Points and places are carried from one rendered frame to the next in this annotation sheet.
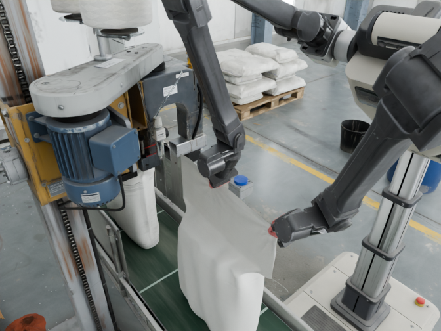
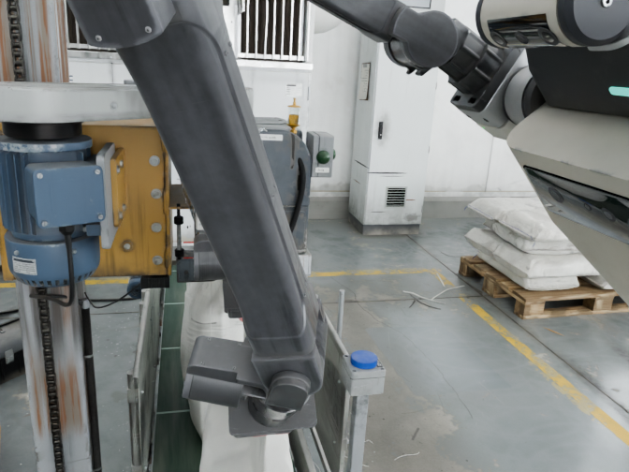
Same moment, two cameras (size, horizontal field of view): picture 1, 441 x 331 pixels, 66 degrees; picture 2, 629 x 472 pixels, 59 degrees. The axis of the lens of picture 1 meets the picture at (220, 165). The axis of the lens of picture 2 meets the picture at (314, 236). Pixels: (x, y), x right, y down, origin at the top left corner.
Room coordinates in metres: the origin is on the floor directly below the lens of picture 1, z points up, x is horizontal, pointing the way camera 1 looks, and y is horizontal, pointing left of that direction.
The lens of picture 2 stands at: (0.16, -0.47, 1.47)
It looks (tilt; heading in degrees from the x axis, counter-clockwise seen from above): 17 degrees down; 27
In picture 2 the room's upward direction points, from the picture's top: 3 degrees clockwise
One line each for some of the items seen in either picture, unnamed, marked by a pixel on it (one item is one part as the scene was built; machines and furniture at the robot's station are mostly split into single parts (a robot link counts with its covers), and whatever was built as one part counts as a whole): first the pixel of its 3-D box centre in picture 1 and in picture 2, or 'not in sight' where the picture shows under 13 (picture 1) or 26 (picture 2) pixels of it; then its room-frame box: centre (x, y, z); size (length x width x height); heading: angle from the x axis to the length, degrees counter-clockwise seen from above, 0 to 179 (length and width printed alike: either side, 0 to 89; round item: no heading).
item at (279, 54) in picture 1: (270, 52); not in sight; (4.55, -0.64, 0.56); 0.67 x 0.43 x 0.15; 40
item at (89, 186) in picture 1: (88, 157); (51, 209); (0.78, 0.36, 1.21); 0.15 x 0.15 x 0.25
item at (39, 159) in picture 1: (69, 131); (90, 191); (0.98, 0.49, 1.18); 0.34 x 0.25 x 0.31; 130
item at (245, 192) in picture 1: (240, 187); (362, 374); (1.20, -0.09, 0.81); 0.08 x 0.08 x 0.06; 40
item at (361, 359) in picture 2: (241, 180); (363, 361); (1.20, -0.09, 0.84); 0.06 x 0.06 x 0.02
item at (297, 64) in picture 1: (280, 66); not in sight; (4.37, -0.76, 0.44); 0.68 x 0.44 x 0.15; 130
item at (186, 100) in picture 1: (154, 95); (246, 175); (1.23, 0.25, 1.21); 0.30 x 0.25 x 0.30; 40
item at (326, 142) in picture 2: not in sight; (318, 154); (1.24, 0.07, 1.29); 0.08 x 0.05 x 0.09; 40
